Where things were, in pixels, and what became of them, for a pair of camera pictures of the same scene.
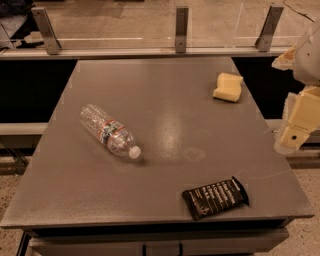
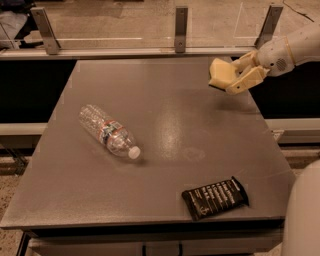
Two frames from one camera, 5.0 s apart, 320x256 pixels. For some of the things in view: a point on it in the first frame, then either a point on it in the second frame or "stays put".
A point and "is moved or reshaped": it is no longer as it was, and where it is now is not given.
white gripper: (309, 59) to (275, 57)
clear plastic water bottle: (115, 135) stays put
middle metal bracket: (181, 29) stays put
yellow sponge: (229, 87) is moved or reshaped
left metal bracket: (42, 18) stays put
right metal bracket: (264, 42) stays put
